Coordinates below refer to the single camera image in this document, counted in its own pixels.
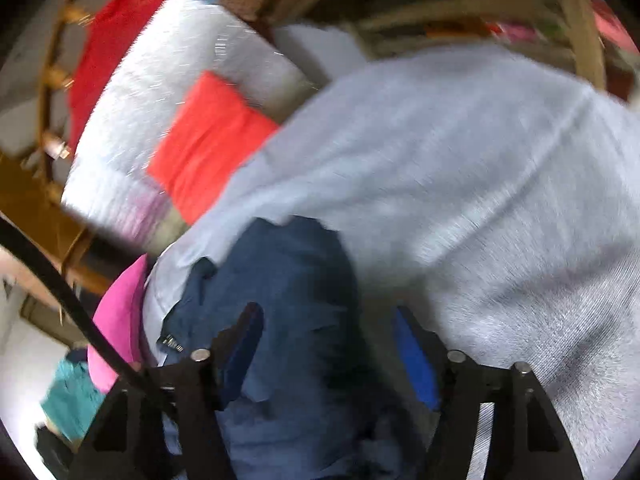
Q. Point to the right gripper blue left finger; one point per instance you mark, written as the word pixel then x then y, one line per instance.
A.
pixel 235 350

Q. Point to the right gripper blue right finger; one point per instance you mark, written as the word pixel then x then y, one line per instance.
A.
pixel 423 355

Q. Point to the navy blue padded jacket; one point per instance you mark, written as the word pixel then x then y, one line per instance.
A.
pixel 313 404

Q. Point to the pink pillow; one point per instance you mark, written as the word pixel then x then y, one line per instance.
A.
pixel 119 313

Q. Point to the grey bed sheet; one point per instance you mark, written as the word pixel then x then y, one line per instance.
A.
pixel 496 196

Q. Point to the teal shirt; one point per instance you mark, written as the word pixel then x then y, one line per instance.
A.
pixel 72 400

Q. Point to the black bag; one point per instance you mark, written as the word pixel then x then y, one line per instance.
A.
pixel 56 455

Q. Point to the orange red pillow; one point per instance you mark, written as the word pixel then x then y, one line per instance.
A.
pixel 214 132

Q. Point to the wooden pillar cabinet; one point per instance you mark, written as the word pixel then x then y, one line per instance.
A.
pixel 62 239

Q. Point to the wooden stair railing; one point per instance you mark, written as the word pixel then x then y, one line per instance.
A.
pixel 55 78

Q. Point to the silver foil wrapped headboard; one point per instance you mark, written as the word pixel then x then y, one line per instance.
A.
pixel 108 188

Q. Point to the red blanket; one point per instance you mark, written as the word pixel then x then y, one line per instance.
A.
pixel 111 33

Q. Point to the wooden table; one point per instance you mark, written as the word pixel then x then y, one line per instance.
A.
pixel 595 40

